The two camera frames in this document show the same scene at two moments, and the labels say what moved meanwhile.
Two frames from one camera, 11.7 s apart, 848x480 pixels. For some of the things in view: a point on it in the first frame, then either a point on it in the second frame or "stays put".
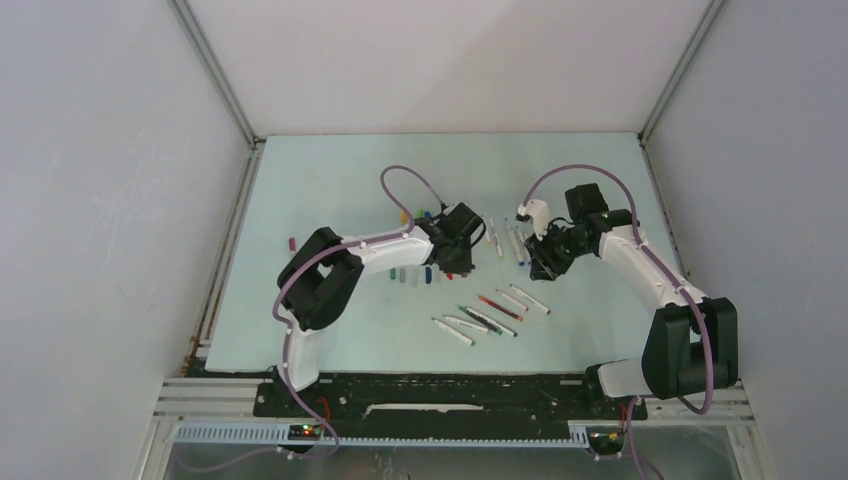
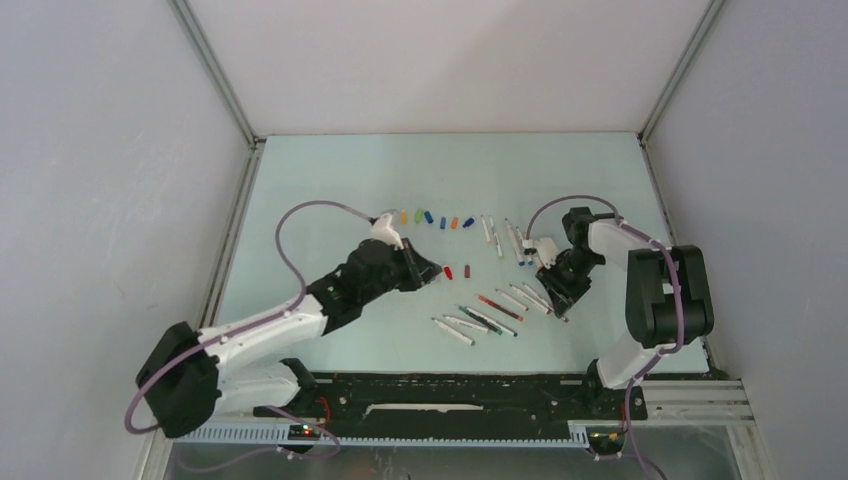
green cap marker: [456, 332] stays put
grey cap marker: [467, 324] stays put
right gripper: [543, 265] → [562, 294]
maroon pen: [530, 300] stays put
